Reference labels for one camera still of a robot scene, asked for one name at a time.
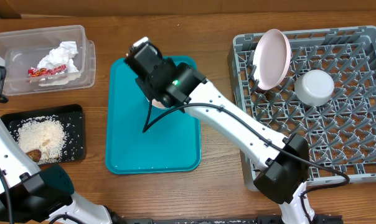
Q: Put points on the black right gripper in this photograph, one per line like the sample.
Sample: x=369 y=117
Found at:
x=147 y=88

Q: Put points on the white napkin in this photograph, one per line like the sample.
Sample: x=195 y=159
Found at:
x=62 y=79
x=62 y=55

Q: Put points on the small red object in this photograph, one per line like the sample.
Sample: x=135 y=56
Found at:
x=39 y=72

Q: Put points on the large pink plate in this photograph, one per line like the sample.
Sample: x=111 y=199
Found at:
x=271 y=58

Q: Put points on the white rice pile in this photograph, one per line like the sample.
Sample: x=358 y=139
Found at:
x=55 y=136

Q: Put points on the grey-white bowl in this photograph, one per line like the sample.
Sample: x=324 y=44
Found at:
x=314 y=88

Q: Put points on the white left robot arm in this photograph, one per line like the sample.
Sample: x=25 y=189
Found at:
x=29 y=193

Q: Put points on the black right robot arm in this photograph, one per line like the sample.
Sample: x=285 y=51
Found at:
x=283 y=161

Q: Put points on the grey dishwasher rack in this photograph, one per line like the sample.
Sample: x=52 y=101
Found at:
x=342 y=133

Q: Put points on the small pink plate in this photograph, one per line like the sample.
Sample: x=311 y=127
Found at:
x=158 y=104

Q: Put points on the teal serving tray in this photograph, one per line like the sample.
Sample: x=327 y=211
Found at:
x=173 y=144

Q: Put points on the clear plastic bin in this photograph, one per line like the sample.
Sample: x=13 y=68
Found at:
x=22 y=50

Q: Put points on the black tray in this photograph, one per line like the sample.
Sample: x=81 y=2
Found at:
x=74 y=111

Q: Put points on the brown food scrap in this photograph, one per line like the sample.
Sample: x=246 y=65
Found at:
x=35 y=155

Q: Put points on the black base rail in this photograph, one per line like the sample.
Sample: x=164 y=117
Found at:
x=268 y=219

